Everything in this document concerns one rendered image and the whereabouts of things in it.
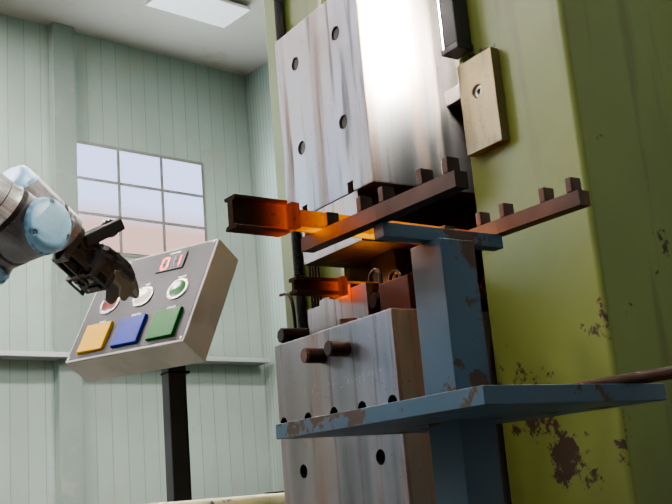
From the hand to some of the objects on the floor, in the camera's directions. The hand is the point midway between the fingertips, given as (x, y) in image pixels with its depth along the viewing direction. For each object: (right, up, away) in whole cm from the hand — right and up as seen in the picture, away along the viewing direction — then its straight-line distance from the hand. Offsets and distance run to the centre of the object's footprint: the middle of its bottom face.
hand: (134, 290), depth 206 cm
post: (+12, -109, -2) cm, 109 cm away
